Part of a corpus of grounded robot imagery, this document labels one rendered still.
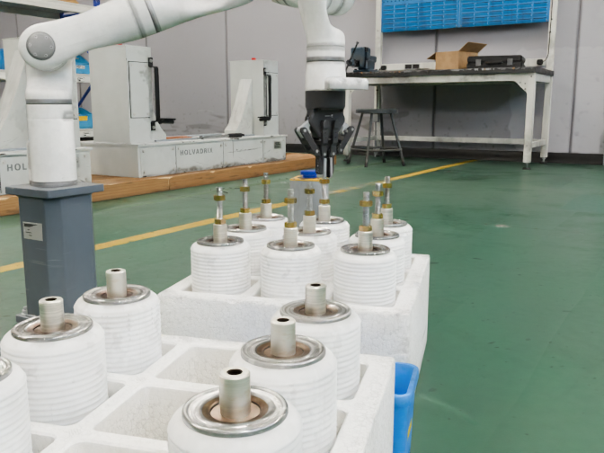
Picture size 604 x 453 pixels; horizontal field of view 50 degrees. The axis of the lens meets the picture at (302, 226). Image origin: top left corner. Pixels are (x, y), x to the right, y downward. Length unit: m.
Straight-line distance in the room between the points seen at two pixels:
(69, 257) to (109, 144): 2.43
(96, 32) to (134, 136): 2.36
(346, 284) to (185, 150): 3.07
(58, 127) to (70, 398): 0.87
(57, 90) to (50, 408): 0.90
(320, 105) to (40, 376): 0.72
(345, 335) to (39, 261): 0.93
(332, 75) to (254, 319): 0.47
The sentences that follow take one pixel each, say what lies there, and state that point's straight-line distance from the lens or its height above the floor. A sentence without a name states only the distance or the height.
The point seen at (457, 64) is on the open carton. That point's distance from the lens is 5.62.
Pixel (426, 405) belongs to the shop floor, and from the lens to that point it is 1.08.
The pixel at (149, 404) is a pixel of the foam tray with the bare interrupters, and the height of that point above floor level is 0.16.
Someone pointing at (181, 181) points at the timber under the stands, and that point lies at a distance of 3.84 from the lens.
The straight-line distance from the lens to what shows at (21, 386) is 0.59.
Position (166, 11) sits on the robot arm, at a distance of 1.43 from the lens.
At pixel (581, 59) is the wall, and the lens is 5.91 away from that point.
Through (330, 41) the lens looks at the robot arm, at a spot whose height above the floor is 0.58.
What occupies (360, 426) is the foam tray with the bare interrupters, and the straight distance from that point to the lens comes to 0.62.
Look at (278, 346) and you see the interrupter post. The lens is 0.57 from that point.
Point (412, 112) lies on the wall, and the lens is 6.29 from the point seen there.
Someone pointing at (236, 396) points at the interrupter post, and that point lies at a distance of 0.47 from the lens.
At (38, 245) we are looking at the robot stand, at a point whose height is 0.18.
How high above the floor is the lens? 0.46
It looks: 10 degrees down
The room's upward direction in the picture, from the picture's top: straight up
